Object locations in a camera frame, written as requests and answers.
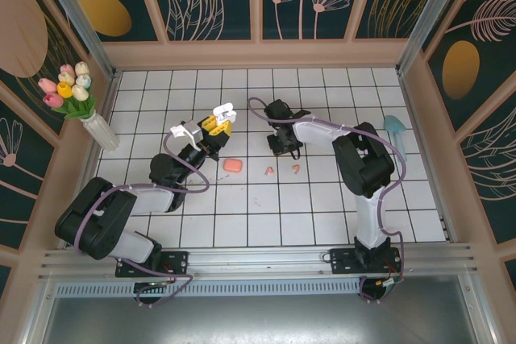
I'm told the white earbud charging case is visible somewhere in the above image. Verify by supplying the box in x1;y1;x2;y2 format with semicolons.
212;103;238;124

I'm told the white ribbed vase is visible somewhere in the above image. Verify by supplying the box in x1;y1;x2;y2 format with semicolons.
82;114;121;152

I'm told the light blue toy shovel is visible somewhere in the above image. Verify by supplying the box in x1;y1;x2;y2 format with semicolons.
382;114;409;164

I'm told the artificial tulip bouquet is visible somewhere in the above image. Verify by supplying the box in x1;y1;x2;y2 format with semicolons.
38;60;98;121

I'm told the grey metal sheet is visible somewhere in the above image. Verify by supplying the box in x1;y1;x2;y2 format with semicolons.
23;275;497;344

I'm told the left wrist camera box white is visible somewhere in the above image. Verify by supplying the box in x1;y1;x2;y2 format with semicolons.
169;120;205;147

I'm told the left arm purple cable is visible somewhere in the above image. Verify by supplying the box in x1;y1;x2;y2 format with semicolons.
73;134;210;307

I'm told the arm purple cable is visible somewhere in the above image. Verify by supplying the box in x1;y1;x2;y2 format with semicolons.
73;134;210;307
247;97;407;305

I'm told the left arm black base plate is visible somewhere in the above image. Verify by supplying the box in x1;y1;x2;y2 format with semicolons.
114;250;190;279

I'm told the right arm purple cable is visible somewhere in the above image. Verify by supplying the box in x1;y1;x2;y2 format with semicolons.
247;97;407;305

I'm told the aluminium mounting rail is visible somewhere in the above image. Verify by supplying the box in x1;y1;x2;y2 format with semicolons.
38;243;479;283

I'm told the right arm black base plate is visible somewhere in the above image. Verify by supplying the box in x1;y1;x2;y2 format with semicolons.
329;247;404;277

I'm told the grey slotted cable duct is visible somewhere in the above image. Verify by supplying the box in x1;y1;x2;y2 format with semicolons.
54;279;362;299

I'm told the aluminium frame post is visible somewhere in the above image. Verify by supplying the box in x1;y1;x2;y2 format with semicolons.
34;0;119;83
396;0;472;76

